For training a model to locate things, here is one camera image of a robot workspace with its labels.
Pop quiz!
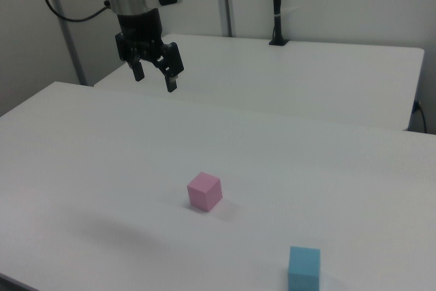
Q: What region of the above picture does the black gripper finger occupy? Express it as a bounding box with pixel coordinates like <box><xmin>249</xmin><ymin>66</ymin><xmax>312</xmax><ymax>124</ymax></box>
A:
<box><xmin>114</xmin><ymin>31</ymin><xmax>145</xmax><ymax>83</ymax></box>
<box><xmin>153</xmin><ymin>42</ymin><xmax>185</xmax><ymax>93</ymax></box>

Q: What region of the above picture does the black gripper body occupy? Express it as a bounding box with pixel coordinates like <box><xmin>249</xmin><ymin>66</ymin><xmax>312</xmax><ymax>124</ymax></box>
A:
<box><xmin>116</xmin><ymin>9</ymin><xmax>164</xmax><ymax>64</ymax></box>

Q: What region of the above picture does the blue foam cube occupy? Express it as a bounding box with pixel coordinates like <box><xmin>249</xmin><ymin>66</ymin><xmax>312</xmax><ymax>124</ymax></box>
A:
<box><xmin>287</xmin><ymin>245</ymin><xmax>322</xmax><ymax>291</ymax></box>

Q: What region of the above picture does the pink foam cube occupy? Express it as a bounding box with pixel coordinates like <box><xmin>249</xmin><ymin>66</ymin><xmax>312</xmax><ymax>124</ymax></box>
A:
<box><xmin>186</xmin><ymin>171</ymin><xmax>223</xmax><ymax>213</ymax></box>

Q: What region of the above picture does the white rectangular desk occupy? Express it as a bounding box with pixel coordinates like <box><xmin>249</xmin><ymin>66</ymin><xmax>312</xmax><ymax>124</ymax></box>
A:
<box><xmin>93</xmin><ymin>33</ymin><xmax>426</xmax><ymax>132</ymax></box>

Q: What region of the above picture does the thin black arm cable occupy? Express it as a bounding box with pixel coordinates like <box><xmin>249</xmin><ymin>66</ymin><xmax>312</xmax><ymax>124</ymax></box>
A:
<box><xmin>42</xmin><ymin>0</ymin><xmax>112</xmax><ymax>22</ymax></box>

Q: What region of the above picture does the slanted grey metal frame post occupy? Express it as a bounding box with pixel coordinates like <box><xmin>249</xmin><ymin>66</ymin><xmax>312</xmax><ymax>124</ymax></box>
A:
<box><xmin>53</xmin><ymin>0</ymin><xmax>89</xmax><ymax>87</ymax></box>

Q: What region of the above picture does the white cable tie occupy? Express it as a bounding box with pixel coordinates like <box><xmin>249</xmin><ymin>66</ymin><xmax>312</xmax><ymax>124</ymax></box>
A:
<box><xmin>274</xmin><ymin>6</ymin><xmax>300</xmax><ymax>18</ymax></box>

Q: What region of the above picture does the black power cable with plug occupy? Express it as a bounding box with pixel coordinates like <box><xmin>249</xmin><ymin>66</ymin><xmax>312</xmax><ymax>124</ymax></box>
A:
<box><xmin>413</xmin><ymin>99</ymin><xmax>428</xmax><ymax>134</ymax></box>

